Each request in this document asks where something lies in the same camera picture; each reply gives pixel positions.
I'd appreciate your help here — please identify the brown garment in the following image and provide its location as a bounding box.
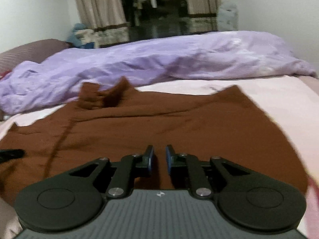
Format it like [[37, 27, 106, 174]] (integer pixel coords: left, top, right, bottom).
[[1, 79, 308, 204]]

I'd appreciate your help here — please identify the blue and white clothes pile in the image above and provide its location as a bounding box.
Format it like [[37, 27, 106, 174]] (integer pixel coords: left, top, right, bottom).
[[66, 23, 95, 49]]

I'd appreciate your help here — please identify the purple duvet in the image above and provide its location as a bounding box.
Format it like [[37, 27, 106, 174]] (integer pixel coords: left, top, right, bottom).
[[1, 31, 316, 115]]

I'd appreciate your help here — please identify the mauve headboard cushion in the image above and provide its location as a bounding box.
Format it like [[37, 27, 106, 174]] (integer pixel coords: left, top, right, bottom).
[[1, 39, 70, 73]]

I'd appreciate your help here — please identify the pink fleece blanket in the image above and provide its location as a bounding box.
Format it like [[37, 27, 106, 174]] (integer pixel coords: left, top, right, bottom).
[[0, 74, 319, 239]]

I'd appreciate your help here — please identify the white patterned bag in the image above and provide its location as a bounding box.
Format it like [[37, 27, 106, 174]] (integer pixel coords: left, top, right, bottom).
[[217, 1, 238, 31]]

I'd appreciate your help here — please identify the right beige curtain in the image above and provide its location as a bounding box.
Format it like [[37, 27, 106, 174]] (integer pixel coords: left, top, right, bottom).
[[187, 0, 221, 33]]

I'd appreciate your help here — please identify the beige curtain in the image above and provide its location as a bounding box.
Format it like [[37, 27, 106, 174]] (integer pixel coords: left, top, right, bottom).
[[75, 0, 129, 48], [187, 0, 221, 33]]

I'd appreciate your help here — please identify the left beige curtain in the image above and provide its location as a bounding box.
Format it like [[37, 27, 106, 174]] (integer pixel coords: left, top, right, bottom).
[[75, 0, 129, 48]]

